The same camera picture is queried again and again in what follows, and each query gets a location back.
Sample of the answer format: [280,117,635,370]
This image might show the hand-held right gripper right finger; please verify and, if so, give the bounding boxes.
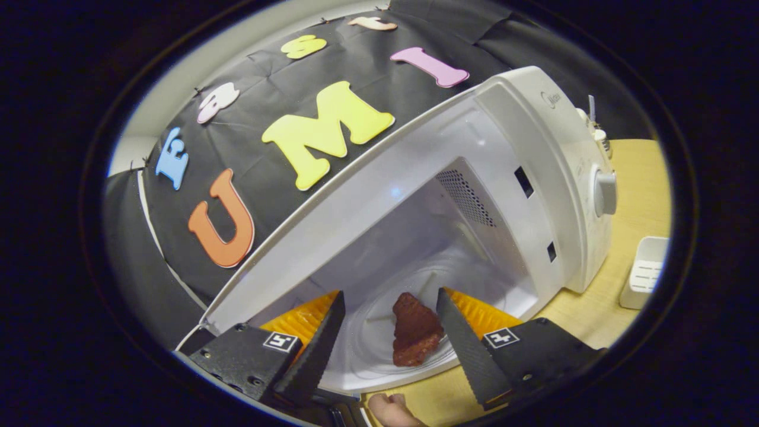
[436,286,608,412]

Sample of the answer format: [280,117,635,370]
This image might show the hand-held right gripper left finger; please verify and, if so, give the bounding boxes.
[189,289,346,410]

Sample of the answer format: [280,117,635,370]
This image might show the red-brown meat piece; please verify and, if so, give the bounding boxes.
[391,292,445,367]

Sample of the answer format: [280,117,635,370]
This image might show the white microwave oven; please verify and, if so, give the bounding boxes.
[175,65,618,426]

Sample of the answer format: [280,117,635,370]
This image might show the small white plastic tray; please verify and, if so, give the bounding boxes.
[618,236,671,310]

